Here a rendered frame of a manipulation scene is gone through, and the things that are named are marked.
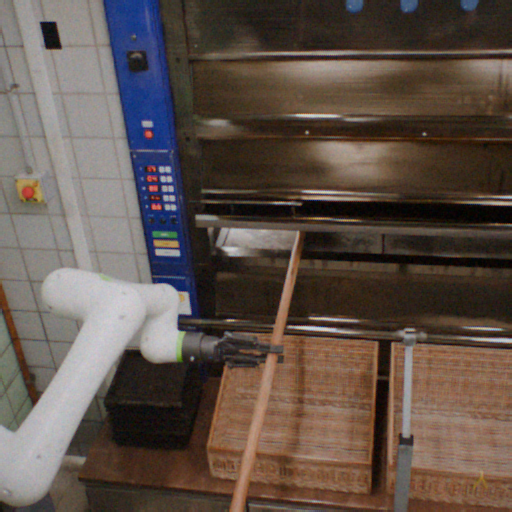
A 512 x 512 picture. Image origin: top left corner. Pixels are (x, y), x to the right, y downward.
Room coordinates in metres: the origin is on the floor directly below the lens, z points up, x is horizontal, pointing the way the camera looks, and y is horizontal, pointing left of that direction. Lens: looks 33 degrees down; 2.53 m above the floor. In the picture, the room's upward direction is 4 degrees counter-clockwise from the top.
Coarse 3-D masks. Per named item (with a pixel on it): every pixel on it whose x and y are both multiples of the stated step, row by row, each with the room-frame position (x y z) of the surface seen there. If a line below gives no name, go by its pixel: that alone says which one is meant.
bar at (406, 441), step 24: (360, 336) 1.62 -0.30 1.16; (384, 336) 1.60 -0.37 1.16; (408, 336) 1.58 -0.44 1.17; (432, 336) 1.58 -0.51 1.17; (456, 336) 1.57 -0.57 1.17; (480, 336) 1.56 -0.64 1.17; (408, 360) 1.55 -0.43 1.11; (408, 384) 1.50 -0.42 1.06; (408, 408) 1.45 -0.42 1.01; (408, 432) 1.40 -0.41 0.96; (408, 456) 1.36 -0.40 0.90; (408, 480) 1.36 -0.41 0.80
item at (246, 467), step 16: (288, 272) 1.92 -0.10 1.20; (288, 288) 1.82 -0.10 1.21; (288, 304) 1.75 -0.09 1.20; (272, 336) 1.59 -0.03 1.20; (272, 368) 1.45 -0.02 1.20; (256, 400) 1.34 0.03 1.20; (256, 416) 1.27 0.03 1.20; (256, 432) 1.22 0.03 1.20; (256, 448) 1.18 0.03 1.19; (240, 480) 1.08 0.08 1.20; (240, 496) 1.03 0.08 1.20
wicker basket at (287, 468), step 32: (256, 352) 2.02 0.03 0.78; (288, 352) 1.99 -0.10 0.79; (320, 352) 1.97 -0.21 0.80; (352, 352) 1.95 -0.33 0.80; (224, 384) 1.86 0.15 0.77; (256, 384) 1.98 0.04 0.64; (288, 384) 1.96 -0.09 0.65; (352, 384) 1.91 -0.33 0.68; (224, 416) 1.81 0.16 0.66; (288, 416) 1.85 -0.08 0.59; (320, 416) 1.84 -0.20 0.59; (224, 448) 1.60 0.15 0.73; (288, 448) 1.70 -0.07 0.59; (320, 448) 1.69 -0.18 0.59; (352, 448) 1.68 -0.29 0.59; (256, 480) 1.57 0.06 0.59; (288, 480) 1.55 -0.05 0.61; (320, 480) 1.52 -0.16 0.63; (352, 480) 1.54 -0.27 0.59
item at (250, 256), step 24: (240, 264) 2.08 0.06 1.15; (264, 264) 2.06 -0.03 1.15; (288, 264) 2.04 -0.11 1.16; (312, 264) 2.02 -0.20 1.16; (336, 264) 2.00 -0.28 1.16; (360, 264) 1.99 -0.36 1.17; (384, 264) 1.97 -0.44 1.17; (408, 264) 1.95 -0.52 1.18; (432, 264) 1.94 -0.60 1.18; (456, 264) 1.93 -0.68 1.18; (480, 264) 1.92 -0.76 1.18; (504, 264) 1.91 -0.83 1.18
